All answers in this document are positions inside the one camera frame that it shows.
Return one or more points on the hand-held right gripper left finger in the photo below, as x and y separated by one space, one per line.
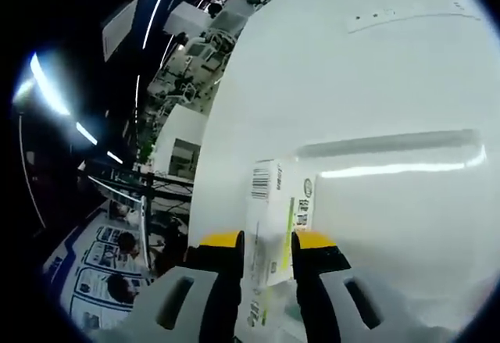
218 300

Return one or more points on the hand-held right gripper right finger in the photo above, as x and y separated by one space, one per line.
316 300

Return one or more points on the white green-striped medicine box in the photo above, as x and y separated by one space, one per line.
273 218

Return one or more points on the clear storage area container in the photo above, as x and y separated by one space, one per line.
390 143

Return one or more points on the white ceiling air conditioner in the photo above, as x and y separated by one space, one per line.
119 30

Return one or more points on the white table socket panel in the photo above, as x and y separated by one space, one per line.
390 16

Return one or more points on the blue bordered wall poster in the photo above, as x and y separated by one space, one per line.
90 272

